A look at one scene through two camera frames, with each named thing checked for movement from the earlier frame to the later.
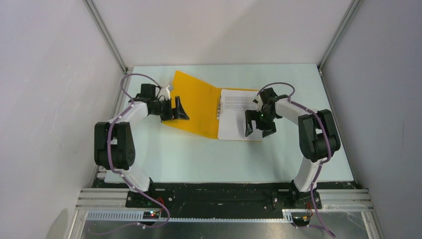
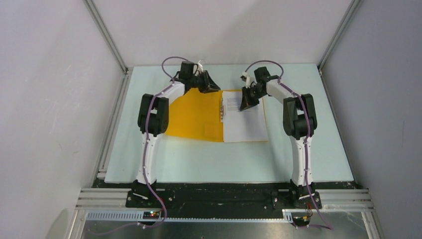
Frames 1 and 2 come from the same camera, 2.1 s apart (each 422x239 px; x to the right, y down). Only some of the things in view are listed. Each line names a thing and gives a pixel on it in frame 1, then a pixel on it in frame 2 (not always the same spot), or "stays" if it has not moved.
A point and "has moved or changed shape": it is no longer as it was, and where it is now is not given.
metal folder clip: [220, 109] has moved or changed shape
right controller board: [300, 221] stays
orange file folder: [201, 103] has moved or changed shape
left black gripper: [178, 112] to [209, 85]
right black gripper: [268, 129] to [246, 102]
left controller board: [152, 215] stays
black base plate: [222, 196] stays
